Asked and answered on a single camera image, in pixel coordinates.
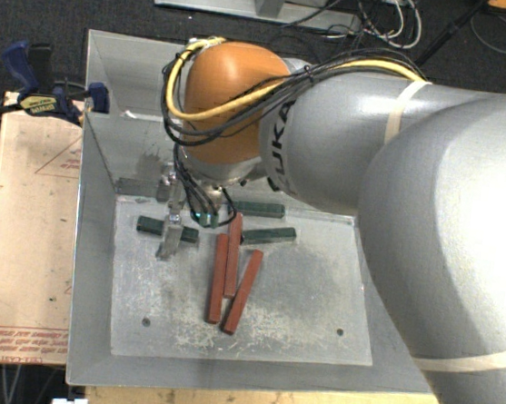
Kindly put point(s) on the red-brown flat block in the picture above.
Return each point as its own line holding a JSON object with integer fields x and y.
{"x": 218, "y": 279}
{"x": 243, "y": 291}
{"x": 232, "y": 262}

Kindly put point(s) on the dark green flat block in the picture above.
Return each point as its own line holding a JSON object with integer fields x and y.
{"x": 269, "y": 235}
{"x": 259, "y": 208}
{"x": 149, "y": 225}

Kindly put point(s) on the brown cardboard board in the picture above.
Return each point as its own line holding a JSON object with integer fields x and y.
{"x": 29, "y": 233}

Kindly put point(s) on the grey metal bin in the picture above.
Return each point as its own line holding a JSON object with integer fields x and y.
{"x": 295, "y": 302}

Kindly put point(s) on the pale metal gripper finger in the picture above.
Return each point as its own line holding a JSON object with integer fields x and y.
{"x": 170, "y": 239}
{"x": 164, "y": 190}

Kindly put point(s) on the black cylinder on white bracket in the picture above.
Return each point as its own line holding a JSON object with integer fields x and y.
{"x": 243, "y": 181}

